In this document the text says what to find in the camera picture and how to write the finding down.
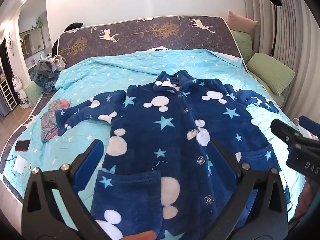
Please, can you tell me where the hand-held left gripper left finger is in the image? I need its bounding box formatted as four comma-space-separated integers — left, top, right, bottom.
22, 139, 112, 240

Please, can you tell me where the small green pillow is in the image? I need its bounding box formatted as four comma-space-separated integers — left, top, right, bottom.
230, 30, 253, 63

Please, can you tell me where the black cloth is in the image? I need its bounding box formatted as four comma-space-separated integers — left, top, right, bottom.
65, 22, 83, 32

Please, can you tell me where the pink pillow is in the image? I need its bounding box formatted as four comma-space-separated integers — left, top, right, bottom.
227, 10, 258, 34

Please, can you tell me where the pile of denim clothes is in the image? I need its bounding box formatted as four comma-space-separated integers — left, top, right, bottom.
32, 60, 60, 94

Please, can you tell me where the white wall clock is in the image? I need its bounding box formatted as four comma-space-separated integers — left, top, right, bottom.
6, 31, 15, 53

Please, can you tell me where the person's right hand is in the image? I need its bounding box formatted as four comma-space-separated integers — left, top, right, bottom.
294, 176, 319, 219

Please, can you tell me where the floral patterned folded garment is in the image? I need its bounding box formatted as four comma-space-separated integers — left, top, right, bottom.
41, 99, 66, 144

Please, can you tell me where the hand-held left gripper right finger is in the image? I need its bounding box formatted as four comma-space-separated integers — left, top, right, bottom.
197, 139, 289, 240

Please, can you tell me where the deer print mattress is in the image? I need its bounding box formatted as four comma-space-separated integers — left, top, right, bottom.
0, 15, 244, 205

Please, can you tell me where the green floor cushion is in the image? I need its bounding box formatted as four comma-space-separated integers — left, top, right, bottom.
23, 81, 43, 105

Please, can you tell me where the white bear figurine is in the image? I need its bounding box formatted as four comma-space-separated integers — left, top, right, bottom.
11, 74, 31, 108

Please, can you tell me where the black red phone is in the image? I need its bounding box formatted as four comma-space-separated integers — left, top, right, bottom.
14, 140, 31, 152

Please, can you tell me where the grey pleated curtain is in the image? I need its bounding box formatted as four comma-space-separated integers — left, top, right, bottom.
241, 0, 320, 130

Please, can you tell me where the blue fleece pajama jacket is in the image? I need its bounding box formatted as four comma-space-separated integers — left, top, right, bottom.
55, 70, 292, 240

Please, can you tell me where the coral pink folded garment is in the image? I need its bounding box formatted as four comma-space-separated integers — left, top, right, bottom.
47, 99, 72, 141

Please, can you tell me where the thin black cable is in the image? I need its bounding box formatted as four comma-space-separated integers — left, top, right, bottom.
2, 152, 18, 175

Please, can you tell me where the large green pillow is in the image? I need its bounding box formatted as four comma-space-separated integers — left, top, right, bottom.
246, 52, 296, 96

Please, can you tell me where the person's left hand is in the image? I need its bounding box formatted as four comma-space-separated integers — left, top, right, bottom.
124, 231, 157, 240

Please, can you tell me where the wall mirror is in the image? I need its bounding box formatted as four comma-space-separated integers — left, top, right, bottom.
19, 28, 46, 55

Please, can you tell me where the light blue star quilt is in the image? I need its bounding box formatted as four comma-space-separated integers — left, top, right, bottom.
5, 49, 308, 230

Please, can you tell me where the white shelf rack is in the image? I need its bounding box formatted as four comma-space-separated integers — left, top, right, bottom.
0, 80, 17, 110

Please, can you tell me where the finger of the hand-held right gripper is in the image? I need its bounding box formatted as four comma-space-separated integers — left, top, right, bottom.
271, 119, 304, 144
299, 116, 320, 139

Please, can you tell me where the green striped cushion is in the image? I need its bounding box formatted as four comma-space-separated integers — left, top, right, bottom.
255, 77, 285, 107

